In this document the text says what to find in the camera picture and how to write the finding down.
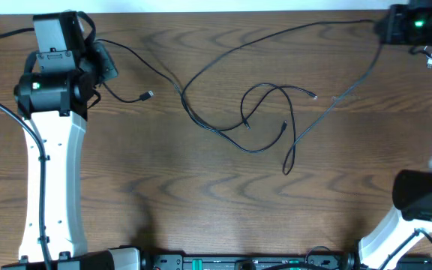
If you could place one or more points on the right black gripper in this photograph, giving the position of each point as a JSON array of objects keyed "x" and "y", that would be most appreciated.
[{"x": 397, "y": 19}]

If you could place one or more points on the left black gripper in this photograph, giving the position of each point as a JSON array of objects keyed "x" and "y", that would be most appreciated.
[{"x": 105, "y": 62}]

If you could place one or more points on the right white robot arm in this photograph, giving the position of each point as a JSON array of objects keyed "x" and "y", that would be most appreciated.
[{"x": 410, "y": 218}]

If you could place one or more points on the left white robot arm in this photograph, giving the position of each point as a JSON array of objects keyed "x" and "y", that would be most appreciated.
[{"x": 53, "y": 97}]

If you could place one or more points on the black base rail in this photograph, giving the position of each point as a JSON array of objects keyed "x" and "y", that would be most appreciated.
[{"x": 179, "y": 262}]

